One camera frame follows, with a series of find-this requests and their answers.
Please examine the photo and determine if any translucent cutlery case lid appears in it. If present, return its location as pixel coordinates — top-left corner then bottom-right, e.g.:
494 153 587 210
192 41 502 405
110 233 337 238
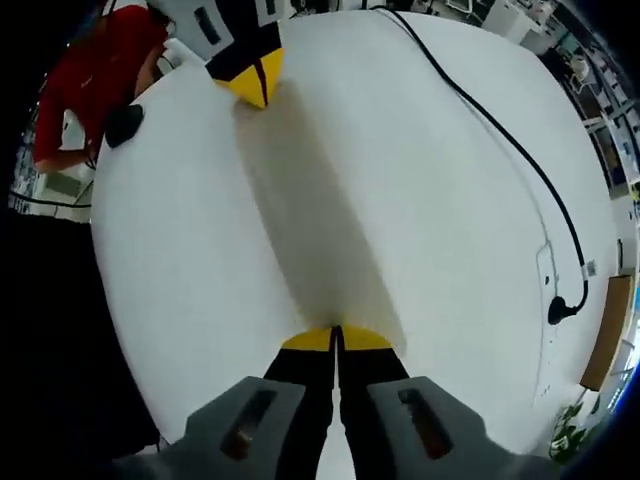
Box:
232 82 409 351

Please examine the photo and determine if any black table power cable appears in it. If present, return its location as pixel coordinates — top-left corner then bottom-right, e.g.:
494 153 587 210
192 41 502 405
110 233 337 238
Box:
369 7 591 326

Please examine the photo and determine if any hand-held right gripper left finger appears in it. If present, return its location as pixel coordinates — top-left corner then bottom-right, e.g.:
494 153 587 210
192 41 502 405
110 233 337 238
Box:
183 325 337 480

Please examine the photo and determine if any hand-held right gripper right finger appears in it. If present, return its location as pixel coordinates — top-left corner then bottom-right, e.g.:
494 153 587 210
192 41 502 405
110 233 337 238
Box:
334 324 490 480

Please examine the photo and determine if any cardboard box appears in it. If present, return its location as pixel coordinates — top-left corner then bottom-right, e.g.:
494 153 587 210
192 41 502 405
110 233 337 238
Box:
579 273 635 392

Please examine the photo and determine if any green potted plant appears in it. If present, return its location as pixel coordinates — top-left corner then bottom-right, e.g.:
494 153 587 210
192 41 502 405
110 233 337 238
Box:
548 399 601 461

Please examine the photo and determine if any black computer mouse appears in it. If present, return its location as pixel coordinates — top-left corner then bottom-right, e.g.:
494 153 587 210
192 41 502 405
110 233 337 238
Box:
103 103 146 150

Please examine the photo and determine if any shelf with storage bins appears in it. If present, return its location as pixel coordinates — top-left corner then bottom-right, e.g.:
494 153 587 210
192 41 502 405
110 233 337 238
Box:
579 84 640 189

